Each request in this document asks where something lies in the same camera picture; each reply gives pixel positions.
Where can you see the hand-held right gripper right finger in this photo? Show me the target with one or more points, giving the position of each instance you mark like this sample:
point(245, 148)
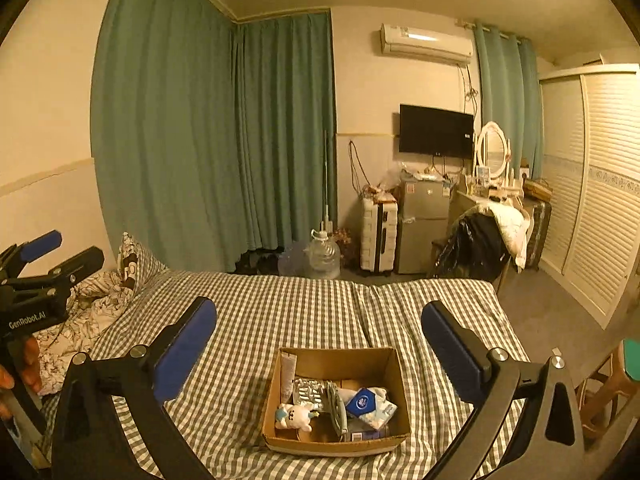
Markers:
point(450, 350)

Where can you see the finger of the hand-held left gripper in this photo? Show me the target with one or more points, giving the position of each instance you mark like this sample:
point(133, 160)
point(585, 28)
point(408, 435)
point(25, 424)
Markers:
point(75, 265)
point(40, 247)

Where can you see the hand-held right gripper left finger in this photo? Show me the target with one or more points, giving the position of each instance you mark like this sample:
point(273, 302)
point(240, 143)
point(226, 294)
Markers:
point(185, 350)

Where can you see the blue tissue packet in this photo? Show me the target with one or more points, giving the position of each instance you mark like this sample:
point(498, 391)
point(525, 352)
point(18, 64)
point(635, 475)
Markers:
point(367, 402)

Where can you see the cardboard box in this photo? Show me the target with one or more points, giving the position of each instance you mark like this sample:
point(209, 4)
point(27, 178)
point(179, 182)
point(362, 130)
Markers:
point(350, 360)

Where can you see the white tube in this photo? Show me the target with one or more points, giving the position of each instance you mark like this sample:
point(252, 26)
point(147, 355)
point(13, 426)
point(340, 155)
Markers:
point(288, 372)

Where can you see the bottle with purple label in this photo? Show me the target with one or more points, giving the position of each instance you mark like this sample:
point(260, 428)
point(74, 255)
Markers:
point(365, 434)

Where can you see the white plush toy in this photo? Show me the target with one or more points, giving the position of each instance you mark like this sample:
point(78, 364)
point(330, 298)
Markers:
point(299, 414)

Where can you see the person's left hand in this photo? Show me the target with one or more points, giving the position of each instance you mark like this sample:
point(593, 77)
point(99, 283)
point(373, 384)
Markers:
point(31, 365)

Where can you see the floral quilt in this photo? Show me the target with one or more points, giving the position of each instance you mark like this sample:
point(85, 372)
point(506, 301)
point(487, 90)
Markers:
point(95, 305)

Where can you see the checked pillow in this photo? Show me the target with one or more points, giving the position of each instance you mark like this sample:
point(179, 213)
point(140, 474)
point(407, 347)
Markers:
point(142, 265)

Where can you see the black jacket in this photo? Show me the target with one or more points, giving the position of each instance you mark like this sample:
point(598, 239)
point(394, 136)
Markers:
point(475, 245)

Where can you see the checked bed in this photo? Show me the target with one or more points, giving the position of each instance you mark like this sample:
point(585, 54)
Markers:
point(300, 310)

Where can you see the silver fridge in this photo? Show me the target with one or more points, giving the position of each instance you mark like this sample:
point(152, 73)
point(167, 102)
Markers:
point(422, 230)

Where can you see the bluish water jug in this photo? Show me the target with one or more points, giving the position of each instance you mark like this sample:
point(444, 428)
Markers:
point(292, 262)

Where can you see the white jacket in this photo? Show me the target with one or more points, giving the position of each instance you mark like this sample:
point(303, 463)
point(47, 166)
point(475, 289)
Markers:
point(512, 225)

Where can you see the white suitcase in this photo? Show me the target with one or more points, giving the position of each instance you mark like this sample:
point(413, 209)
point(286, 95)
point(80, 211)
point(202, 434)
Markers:
point(370, 235)

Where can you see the dark suitcase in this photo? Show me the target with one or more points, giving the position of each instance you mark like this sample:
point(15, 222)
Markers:
point(540, 235)

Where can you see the dressing table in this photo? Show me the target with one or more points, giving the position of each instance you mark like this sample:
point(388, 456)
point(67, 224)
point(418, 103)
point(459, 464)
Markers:
point(465, 202)

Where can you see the dried flower bunch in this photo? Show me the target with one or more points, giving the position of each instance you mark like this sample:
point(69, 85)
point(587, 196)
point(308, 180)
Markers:
point(345, 236)

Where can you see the clear water jug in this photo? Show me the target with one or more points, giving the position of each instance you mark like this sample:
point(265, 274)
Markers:
point(322, 260)

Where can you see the clear plastic bag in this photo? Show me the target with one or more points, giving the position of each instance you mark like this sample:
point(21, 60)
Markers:
point(392, 180)

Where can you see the wide green curtain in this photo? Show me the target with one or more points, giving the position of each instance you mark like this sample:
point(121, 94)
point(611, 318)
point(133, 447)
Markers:
point(200, 135)

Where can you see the wooden stool green seat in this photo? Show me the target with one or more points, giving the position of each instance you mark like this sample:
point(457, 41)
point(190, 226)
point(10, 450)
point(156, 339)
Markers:
point(631, 360)

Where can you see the wooden basket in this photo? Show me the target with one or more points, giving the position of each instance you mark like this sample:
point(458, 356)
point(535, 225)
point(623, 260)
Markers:
point(537, 189)

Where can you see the oval vanity mirror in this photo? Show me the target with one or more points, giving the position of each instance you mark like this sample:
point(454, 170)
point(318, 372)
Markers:
point(495, 147)

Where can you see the white pole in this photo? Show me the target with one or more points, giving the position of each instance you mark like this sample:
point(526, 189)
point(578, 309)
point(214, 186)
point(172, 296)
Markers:
point(326, 180)

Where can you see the black television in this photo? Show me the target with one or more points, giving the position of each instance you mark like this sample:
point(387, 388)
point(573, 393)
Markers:
point(435, 130)

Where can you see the white louvered wardrobe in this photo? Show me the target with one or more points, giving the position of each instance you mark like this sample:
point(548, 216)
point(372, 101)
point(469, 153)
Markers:
point(600, 185)

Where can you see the narrow green curtain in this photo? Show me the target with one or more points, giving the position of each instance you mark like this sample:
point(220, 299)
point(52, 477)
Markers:
point(505, 85)

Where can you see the white air conditioner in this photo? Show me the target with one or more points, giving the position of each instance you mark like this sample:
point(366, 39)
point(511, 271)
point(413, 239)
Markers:
point(425, 40)

